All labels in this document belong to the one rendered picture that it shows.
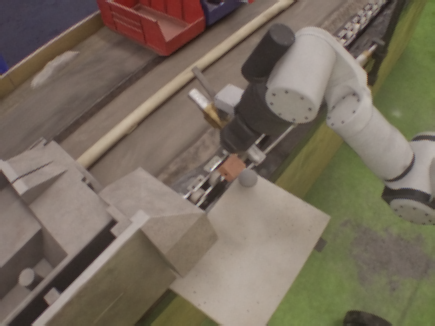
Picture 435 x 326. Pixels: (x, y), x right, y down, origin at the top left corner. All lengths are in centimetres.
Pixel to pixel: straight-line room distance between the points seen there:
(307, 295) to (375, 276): 33
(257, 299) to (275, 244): 11
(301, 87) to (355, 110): 10
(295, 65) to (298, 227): 38
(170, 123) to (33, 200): 42
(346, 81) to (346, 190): 127
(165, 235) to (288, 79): 27
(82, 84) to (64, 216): 59
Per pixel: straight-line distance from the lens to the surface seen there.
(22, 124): 107
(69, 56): 120
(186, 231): 51
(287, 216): 70
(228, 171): 60
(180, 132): 87
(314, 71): 41
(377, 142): 48
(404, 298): 164
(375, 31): 129
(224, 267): 65
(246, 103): 50
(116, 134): 87
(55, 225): 58
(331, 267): 154
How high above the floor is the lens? 142
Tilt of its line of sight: 57 degrees down
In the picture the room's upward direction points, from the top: 3 degrees counter-clockwise
